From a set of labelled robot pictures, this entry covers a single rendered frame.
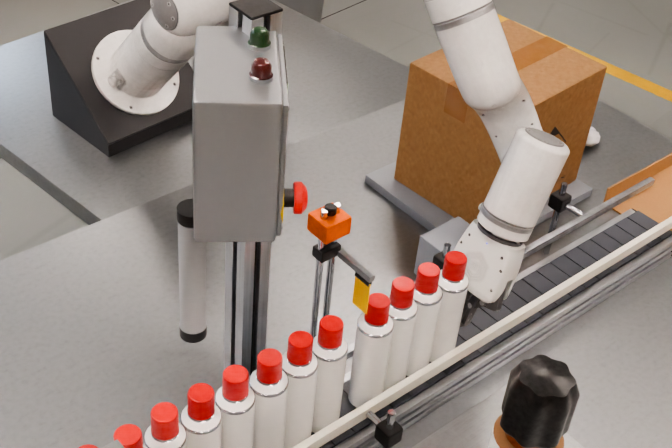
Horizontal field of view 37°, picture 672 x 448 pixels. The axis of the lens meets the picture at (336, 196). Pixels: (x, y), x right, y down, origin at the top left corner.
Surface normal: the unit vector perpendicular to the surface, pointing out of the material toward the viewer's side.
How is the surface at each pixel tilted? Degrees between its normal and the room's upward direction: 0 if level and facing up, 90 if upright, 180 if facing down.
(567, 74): 0
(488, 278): 69
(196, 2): 78
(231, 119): 90
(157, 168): 0
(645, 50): 0
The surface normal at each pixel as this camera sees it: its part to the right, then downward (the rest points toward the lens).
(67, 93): -0.69, 0.39
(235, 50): 0.07, -0.80
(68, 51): 0.52, -0.30
